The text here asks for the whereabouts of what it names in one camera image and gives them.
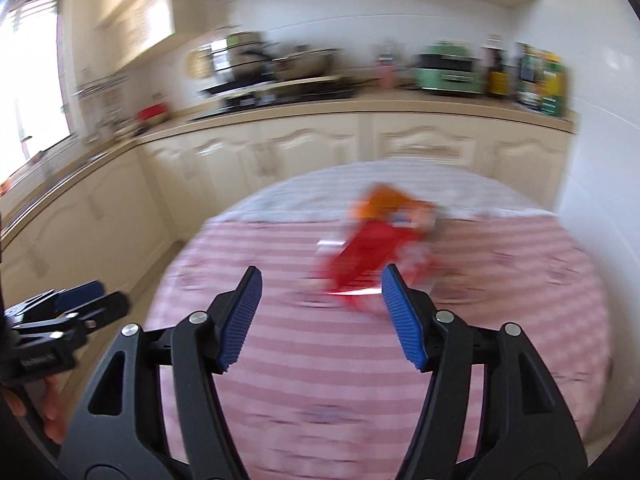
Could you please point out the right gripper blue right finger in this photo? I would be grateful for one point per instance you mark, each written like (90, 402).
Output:
(406, 321)

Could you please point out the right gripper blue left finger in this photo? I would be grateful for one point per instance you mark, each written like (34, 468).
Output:
(236, 317)

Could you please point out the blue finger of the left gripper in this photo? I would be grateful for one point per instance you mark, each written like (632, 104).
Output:
(72, 298)

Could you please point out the crushed red cola can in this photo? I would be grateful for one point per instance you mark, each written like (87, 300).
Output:
(350, 263)

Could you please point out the crushed orange soda can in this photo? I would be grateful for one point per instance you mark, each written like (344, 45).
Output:
(383, 202)

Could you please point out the kitchen window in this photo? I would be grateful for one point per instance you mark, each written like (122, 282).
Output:
(34, 111)

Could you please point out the person left hand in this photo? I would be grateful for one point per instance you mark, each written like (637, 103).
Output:
(54, 425)

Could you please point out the pink checkered tablecloth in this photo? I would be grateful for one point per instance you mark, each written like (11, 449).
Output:
(330, 385)

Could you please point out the red bowl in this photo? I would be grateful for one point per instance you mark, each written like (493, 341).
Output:
(149, 112)

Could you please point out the black gas stove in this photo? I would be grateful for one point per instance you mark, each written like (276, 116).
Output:
(271, 93)

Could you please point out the cream strainer basket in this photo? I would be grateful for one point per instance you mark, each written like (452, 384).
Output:
(199, 64)

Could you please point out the pink utensil cup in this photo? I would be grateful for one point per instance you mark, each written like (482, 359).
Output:
(386, 71)

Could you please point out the stainless steamer pot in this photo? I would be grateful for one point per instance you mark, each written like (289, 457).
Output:
(239, 57)

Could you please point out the dark vinegar bottle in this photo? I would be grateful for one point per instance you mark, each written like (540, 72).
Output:
(527, 88)

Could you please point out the green electric cooker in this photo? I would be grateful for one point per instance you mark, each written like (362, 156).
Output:
(447, 67)

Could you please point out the steel wok with lid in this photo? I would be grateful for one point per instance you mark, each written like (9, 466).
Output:
(304, 64)

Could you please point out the green oil bottle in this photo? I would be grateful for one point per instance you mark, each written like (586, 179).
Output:
(552, 85)

